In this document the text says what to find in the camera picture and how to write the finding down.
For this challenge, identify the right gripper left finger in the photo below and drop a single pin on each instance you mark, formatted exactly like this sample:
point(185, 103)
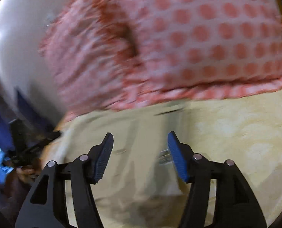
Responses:
point(46, 204)

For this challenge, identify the person's left hand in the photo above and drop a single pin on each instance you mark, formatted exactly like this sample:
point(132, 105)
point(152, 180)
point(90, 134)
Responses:
point(29, 173)

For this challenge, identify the khaki beige pants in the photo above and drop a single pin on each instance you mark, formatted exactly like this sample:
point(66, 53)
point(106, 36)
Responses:
point(140, 186)

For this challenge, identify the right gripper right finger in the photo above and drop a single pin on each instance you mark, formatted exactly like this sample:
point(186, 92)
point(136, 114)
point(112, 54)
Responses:
point(236, 204)

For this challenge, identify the left polka dot pillow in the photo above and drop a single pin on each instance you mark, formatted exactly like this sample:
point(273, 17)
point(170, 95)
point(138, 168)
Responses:
point(91, 57)

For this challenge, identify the right polka dot pillow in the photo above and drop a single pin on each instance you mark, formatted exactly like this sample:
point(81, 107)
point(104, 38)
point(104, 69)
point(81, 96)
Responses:
point(202, 49)

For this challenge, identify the polka dot pillow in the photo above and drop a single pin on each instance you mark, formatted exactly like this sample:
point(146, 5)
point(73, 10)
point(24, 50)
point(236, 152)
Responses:
point(91, 57)
point(202, 49)

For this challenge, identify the yellow floral bed sheet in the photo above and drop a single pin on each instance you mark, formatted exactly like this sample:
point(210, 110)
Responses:
point(249, 131)

